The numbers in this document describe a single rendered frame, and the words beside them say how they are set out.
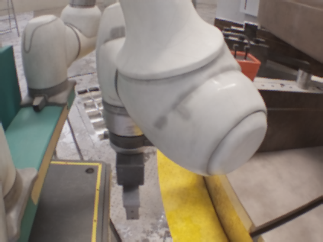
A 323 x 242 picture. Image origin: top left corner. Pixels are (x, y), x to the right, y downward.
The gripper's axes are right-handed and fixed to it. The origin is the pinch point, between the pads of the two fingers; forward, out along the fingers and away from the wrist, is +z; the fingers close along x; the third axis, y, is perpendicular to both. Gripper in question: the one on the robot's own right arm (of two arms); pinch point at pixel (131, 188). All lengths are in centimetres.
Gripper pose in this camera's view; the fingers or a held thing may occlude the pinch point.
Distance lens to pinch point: 54.5
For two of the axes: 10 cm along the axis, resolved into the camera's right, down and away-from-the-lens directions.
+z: -0.6, 8.4, 5.4
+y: -9.9, 0.0, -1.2
